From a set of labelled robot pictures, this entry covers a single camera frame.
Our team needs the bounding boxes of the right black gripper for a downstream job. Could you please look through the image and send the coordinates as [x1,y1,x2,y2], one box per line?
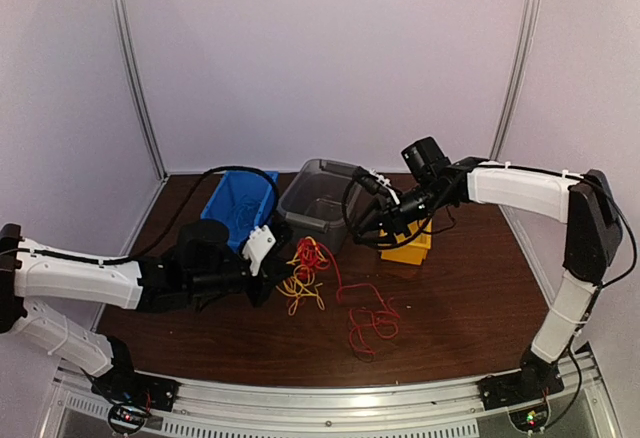
[352,178,452,244]

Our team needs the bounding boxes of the red cable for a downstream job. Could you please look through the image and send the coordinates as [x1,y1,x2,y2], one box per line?
[327,247,401,363]

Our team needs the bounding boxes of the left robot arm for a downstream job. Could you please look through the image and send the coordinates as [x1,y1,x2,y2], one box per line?
[1,220,293,402]

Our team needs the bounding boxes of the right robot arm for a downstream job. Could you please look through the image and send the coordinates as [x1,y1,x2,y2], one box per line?
[345,137,634,400]

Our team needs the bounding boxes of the yellow plastic bin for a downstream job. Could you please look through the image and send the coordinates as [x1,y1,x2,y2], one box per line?
[380,223,432,266]

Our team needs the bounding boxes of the grey transparent plastic tub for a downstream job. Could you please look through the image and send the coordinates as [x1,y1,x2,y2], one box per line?
[278,158,356,255]

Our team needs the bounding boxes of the blue plastic bin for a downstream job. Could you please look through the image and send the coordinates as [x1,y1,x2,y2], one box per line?
[200,171,279,253]

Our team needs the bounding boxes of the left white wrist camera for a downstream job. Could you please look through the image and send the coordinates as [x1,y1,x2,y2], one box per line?
[241,225,276,277]

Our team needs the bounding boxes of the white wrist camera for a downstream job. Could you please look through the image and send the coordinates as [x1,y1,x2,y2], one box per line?
[241,225,276,277]
[352,166,402,205]

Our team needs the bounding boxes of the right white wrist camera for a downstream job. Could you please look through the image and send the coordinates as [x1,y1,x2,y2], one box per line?
[352,166,402,205]

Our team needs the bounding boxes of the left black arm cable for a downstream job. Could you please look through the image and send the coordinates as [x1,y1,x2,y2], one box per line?
[0,165,281,264]

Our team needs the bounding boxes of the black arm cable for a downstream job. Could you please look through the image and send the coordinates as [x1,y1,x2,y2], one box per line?
[0,165,281,264]
[340,160,639,287]

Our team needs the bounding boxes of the blue cables in bin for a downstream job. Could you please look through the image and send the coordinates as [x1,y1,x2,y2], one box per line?
[227,196,264,229]

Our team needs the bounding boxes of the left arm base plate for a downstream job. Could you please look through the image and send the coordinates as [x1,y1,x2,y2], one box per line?
[88,373,179,412]

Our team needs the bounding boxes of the aluminium front rail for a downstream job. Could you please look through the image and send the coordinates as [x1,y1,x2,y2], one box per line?
[47,347,614,438]

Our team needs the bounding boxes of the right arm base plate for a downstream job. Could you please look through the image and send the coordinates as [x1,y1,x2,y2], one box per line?
[477,369,565,411]

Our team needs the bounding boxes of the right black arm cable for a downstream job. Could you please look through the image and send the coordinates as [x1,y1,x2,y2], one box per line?
[340,160,639,287]

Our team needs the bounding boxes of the right aluminium frame post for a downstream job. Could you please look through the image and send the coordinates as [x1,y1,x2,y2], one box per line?
[489,0,542,160]

